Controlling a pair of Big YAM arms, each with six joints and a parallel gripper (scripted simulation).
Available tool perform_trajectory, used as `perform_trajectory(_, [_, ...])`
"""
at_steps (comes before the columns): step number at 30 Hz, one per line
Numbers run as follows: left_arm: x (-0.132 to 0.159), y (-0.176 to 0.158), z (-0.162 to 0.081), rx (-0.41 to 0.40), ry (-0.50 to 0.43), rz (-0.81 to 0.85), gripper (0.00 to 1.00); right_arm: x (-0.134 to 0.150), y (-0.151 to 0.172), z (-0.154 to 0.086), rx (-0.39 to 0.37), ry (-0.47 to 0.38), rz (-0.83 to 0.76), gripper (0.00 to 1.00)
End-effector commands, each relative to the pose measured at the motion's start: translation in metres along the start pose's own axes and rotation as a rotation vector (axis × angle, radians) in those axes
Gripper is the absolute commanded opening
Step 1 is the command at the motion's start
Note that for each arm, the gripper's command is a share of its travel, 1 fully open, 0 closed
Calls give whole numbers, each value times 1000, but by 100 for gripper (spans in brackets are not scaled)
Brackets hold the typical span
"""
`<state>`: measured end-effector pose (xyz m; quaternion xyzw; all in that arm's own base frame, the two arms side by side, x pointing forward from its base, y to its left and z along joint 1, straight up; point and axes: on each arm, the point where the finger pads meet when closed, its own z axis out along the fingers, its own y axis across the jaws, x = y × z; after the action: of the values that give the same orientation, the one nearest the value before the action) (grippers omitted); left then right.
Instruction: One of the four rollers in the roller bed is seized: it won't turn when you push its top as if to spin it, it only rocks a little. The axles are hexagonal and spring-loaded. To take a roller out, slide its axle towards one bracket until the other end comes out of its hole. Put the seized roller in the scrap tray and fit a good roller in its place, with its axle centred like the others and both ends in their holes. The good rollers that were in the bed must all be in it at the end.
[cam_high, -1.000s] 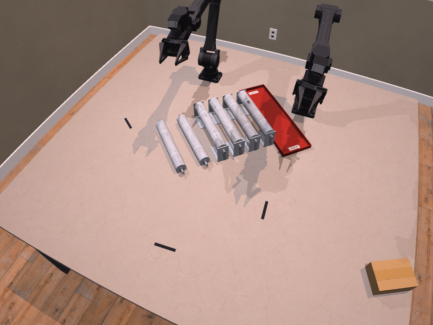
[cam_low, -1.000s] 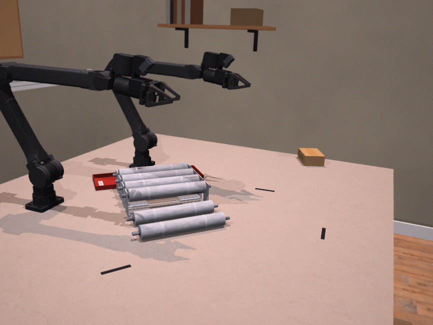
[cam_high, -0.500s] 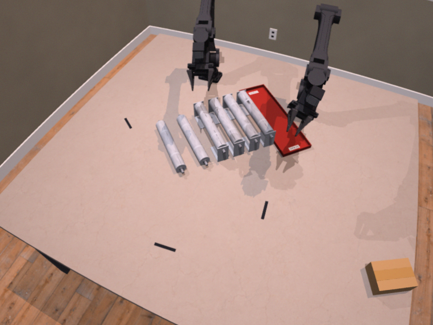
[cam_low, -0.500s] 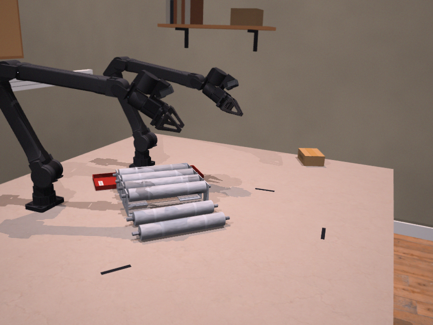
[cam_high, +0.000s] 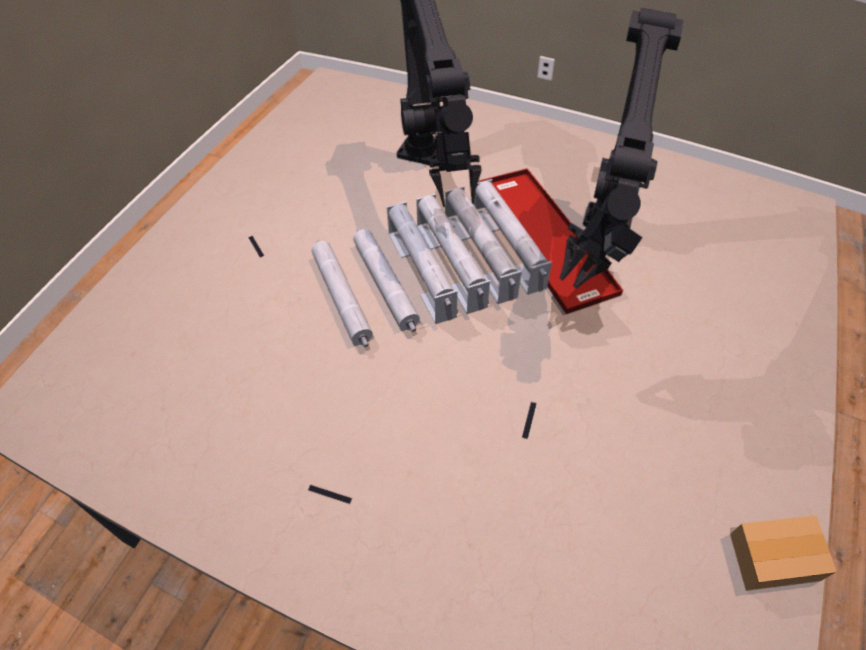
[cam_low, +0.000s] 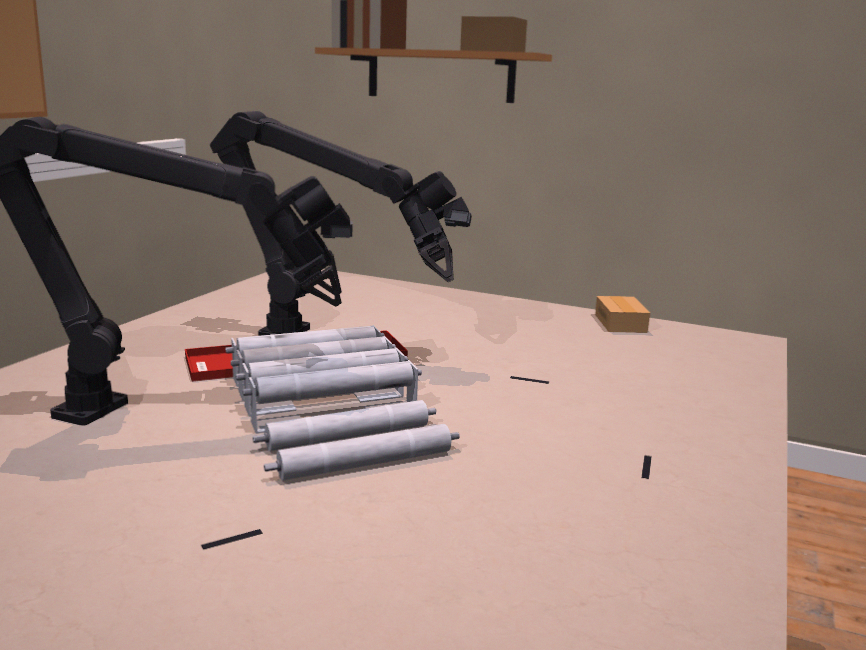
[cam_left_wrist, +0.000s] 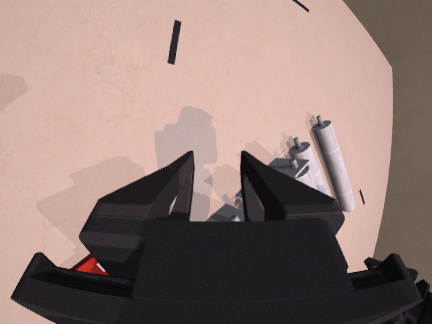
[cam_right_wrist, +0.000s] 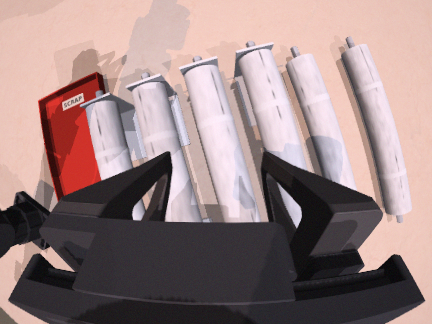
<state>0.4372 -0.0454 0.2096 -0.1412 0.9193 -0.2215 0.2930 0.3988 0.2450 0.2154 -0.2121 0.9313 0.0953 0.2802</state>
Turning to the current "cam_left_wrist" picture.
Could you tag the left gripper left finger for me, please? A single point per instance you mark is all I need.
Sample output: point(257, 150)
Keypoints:
point(152, 195)

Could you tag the red scrap tray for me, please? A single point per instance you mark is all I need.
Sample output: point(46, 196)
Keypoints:
point(89, 265)

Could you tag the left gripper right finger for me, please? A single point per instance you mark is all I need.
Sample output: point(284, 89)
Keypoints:
point(283, 197)

